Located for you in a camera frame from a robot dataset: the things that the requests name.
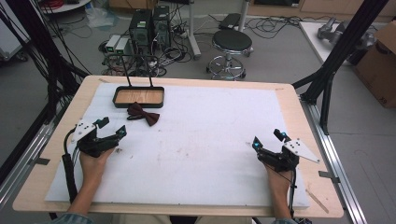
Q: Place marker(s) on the blue denim sleeve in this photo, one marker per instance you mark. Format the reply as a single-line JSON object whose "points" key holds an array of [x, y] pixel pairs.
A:
{"points": [[284, 221], [70, 218]]}

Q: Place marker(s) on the clear plastic bag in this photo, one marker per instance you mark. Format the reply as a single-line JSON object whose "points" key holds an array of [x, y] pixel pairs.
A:
{"points": [[101, 17]]}

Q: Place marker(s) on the person's right hand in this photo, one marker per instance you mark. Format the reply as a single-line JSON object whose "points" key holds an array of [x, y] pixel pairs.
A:
{"points": [[279, 180]]}

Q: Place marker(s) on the black computer tower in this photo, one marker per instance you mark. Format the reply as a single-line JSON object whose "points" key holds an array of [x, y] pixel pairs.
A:
{"points": [[140, 29], [162, 26]]}

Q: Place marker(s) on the black tray with wooden bottom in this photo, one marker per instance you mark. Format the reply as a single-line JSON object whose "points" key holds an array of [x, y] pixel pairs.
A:
{"points": [[139, 96]]}

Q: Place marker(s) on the grey device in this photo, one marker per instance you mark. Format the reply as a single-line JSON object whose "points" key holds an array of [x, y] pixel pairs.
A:
{"points": [[331, 29]]}

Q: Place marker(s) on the grey metal table leg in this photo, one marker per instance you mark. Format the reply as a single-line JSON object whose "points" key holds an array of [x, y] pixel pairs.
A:
{"points": [[193, 34], [243, 14]]}

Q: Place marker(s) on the person's left hand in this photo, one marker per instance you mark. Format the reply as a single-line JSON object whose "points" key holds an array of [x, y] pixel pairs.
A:
{"points": [[92, 168]]}

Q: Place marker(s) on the black metal frame post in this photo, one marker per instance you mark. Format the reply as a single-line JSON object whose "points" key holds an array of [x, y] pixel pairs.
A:
{"points": [[339, 56], [46, 53]]}

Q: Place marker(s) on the white foam mat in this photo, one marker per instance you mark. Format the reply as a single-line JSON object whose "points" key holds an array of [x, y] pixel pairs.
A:
{"points": [[193, 149]]}

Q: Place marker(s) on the white board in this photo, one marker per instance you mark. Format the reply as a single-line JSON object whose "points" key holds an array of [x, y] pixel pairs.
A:
{"points": [[314, 40]]}

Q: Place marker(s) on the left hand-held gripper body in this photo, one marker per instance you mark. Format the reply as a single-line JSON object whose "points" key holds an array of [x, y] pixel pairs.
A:
{"points": [[93, 144]]}

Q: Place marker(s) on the thin wooden stick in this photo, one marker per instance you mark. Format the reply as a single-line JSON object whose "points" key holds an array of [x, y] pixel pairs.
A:
{"points": [[317, 201]]}

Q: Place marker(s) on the black tape strip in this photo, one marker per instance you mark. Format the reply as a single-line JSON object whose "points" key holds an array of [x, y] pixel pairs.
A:
{"points": [[39, 161], [328, 176]]}

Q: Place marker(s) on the black round stool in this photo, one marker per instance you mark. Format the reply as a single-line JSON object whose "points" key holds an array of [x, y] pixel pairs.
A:
{"points": [[232, 42]]}

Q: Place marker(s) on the aluminium rail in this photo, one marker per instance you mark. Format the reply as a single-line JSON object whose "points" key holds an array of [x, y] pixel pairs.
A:
{"points": [[339, 165], [28, 158]]}

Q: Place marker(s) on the small silver box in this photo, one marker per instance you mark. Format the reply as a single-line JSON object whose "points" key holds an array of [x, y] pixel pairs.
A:
{"points": [[122, 46], [112, 43]]}

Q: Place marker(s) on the blue denim right sleeve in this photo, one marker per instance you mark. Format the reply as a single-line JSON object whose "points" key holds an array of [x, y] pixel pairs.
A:
{"points": [[284, 221]]}

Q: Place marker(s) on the dark red bow tie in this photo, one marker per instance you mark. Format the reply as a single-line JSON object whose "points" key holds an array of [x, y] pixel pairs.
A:
{"points": [[143, 114]]}

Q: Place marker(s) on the brown cardboard box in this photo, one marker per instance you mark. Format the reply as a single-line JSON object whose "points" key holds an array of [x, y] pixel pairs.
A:
{"points": [[378, 68]]}

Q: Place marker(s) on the round white table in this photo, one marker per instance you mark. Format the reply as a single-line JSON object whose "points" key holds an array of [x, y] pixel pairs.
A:
{"points": [[63, 5]]}

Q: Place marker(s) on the flat black box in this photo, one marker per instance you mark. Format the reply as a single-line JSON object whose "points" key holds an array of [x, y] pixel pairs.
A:
{"points": [[230, 21]]}

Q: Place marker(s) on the blue denim left sleeve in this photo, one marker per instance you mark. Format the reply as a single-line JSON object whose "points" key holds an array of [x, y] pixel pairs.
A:
{"points": [[70, 218]]}

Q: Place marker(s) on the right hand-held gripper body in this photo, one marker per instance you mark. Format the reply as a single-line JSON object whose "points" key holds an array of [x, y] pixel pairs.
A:
{"points": [[285, 161]]}

